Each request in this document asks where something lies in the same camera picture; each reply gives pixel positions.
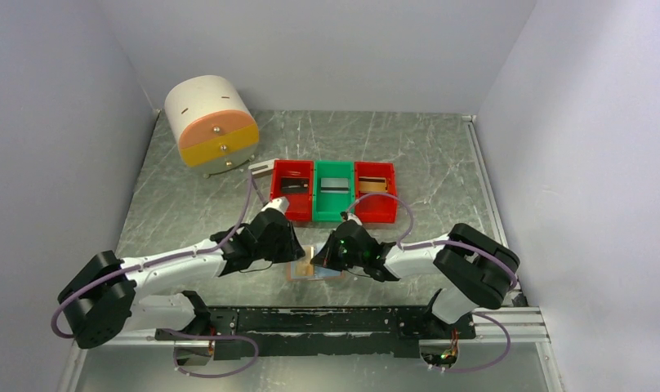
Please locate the green plastic bin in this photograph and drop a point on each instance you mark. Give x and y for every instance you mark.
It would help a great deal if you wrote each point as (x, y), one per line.
(328, 207)

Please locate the silver credit card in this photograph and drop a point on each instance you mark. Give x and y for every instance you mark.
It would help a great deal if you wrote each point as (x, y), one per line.
(334, 185)

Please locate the red bin with black card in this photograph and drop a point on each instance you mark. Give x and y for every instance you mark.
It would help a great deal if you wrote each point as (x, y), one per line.
(300, 208)

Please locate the round white drawer cabinet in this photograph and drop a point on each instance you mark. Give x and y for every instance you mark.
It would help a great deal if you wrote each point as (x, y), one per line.
(213, 129)

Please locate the red bin with gold card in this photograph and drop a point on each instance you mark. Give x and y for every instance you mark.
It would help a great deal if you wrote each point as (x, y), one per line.
(376, 209)

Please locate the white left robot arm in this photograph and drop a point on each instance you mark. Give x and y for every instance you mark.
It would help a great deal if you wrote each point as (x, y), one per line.
(111, 295)

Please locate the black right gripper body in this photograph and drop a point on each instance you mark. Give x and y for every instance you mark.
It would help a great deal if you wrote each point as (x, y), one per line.
(346, 259)

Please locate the gold card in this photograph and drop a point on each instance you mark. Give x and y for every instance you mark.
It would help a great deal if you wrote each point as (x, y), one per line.
(303, 268)
(370, 184)

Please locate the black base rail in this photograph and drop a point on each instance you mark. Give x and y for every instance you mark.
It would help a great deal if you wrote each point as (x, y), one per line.
(345, 330)

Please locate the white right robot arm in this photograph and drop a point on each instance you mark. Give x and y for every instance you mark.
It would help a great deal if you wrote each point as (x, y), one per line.
(479, 271)

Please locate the black credit card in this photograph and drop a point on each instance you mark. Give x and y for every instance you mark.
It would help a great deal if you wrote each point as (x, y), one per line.
(294, 185)

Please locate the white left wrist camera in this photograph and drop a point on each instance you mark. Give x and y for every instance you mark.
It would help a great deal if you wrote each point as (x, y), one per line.
(280, 204)

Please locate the tan leather card holder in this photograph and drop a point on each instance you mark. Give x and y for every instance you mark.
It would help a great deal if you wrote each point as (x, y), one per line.
(320, 273)

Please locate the small white grey block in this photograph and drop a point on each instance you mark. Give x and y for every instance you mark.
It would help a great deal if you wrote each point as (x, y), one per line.
(262, 169)

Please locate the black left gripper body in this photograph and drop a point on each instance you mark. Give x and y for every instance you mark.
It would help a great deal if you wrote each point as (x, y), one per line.
(283, 250)

